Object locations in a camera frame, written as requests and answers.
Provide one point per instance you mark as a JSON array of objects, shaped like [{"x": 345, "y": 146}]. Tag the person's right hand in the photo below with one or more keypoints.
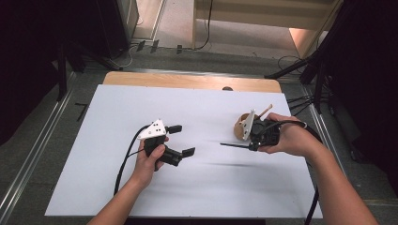
[{"x": 294, "y": 137}]

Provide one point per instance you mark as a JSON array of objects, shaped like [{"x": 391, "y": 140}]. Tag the metal floor rail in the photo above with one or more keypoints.
[
  {"x": 37, "y": 137},
  {"x": 325, "y": 131}
]

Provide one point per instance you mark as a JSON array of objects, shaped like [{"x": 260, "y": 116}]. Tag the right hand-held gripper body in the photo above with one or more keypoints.
[{"x": 266, "y": 134}]

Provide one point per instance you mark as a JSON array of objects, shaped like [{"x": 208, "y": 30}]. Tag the white table sheet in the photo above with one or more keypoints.
[{"x": 203, "y": 187}]

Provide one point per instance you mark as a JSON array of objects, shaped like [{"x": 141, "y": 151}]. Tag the person's left hand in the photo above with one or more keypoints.
[{"x": 145, "y": 168}]

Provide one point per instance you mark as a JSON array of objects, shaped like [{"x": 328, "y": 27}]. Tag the black metal stand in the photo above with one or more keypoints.
[{"x": 62, "y": 78}]

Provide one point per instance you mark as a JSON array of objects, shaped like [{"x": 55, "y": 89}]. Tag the black cabinet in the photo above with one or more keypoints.
[{"x": 109, "y": 25}]

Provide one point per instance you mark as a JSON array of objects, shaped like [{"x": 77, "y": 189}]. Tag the light wooden furniture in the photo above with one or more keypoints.
[{"x": 250, "y": 9}]

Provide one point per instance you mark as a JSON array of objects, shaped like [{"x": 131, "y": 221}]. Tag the black floor bracket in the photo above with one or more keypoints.
[
  {"x": 155, "y": 46},
  {"x": 140, "y": 45},
  {"x": 179, "y": 49}
]

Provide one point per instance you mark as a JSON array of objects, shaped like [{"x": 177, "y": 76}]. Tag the black curtain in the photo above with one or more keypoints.
[
  {"x": 28, "y": 47},
  {"x": 369, "y": 62}
]

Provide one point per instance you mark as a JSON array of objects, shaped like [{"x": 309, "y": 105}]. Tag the tan wooden chopstick holder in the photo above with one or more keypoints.
[{"x": 239, "y": 131}]

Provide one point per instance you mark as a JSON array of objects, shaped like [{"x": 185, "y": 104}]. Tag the black tripod stand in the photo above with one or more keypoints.
[{"x": 319, "y": 87}]

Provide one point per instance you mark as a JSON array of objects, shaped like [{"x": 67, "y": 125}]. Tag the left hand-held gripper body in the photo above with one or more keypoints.
[{"x": 153, "y": 129}]

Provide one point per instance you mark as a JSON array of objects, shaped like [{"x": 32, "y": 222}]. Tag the wooden table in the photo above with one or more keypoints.
[{"x": 187, "y": 80}]

